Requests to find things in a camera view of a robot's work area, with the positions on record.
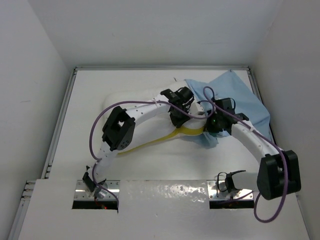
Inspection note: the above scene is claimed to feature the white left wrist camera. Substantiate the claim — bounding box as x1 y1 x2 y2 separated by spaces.
188 102 206 118

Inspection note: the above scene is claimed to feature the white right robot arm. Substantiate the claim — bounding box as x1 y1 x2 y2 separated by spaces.
205 113 302 200

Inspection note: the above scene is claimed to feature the white pillow with yellow edge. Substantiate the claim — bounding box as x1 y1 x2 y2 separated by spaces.
103 79 216 153

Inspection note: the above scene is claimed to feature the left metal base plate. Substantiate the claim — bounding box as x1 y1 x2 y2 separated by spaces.
73 180 120 201

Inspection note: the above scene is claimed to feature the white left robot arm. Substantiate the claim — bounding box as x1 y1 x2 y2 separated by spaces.
89 86 195 168

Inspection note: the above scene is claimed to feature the light blue pillowcase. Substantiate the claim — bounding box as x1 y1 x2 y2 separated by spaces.
185 70 271 140

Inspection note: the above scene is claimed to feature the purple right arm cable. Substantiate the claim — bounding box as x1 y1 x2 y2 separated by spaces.
202 86 291 223

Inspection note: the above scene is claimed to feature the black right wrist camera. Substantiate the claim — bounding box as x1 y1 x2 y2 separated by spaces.
214 97 236 114

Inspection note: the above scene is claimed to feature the metal base plate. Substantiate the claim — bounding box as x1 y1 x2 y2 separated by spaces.
207 180 255 201
73 180 120 201

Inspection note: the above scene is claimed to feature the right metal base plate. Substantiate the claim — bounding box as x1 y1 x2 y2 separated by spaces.
207 180 255 201

